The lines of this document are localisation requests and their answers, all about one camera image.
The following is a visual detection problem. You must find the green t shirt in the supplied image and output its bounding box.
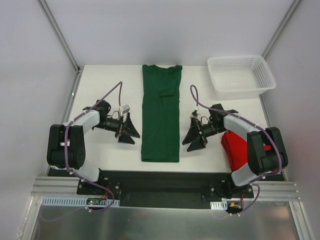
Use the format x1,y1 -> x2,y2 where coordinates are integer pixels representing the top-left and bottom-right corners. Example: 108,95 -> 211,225
141,64 -> 183,163

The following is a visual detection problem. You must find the white plastic basket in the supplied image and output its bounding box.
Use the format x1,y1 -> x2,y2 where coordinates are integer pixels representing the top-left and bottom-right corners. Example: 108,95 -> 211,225
207,55 -> 276,100

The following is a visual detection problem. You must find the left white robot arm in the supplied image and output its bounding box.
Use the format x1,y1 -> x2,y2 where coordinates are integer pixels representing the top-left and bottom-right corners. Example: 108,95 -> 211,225
46,100 -> 141,195

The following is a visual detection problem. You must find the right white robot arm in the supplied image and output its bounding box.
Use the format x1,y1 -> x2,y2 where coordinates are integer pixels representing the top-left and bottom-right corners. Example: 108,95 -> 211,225
182,103 -> 288,198

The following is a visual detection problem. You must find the red folded t shirt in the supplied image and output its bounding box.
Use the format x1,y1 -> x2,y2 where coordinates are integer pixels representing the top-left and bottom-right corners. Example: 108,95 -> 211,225
220,131 -> 272,173

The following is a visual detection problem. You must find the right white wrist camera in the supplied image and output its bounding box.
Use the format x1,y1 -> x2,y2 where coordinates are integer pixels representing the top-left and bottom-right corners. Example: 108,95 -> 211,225
190,110 -> 201,121

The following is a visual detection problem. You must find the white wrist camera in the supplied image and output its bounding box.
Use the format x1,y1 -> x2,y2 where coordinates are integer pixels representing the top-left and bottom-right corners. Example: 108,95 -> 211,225
118,104 -> 130,116
190,110 -> 201,121

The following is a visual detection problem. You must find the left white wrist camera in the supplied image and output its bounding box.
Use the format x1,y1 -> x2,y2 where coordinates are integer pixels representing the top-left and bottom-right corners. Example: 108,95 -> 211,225
118,104 -> 130,116

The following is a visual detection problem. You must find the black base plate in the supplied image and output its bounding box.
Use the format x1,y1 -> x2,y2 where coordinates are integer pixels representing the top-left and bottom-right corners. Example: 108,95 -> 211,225
76,169 -> 255,208

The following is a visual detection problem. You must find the right white cable duct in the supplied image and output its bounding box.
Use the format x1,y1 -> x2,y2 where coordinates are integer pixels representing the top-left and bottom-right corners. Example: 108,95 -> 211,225
210,200 -> 228,211

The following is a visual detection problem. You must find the white cable duct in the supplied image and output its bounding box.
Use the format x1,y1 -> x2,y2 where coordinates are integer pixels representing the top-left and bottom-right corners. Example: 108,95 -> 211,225
42,196 -> 120,208
210,200 -> 228,211

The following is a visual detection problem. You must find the aluminium frame rail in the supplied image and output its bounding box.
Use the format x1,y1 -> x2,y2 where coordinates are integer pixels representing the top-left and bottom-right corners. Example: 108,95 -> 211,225
31,176 -> 303,202

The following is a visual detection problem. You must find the left white cable duct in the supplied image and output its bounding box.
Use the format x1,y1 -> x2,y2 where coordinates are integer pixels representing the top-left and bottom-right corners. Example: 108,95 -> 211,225
42,196 -> 120,208

